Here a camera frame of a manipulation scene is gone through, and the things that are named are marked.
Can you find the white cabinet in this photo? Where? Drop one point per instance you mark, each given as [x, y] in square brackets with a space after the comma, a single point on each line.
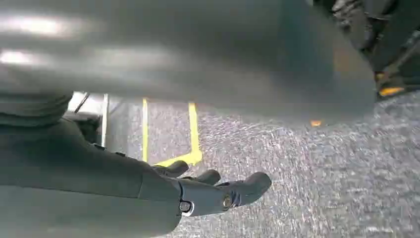
[96, 105]

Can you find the black robot legs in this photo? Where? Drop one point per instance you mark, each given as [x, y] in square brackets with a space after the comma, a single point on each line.
[390, 49]

